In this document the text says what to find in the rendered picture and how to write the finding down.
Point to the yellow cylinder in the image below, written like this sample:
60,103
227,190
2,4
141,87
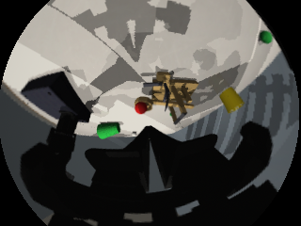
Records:
231,99

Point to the dark red ball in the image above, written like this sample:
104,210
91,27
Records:
141,108

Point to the green cup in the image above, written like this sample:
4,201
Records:
108,129

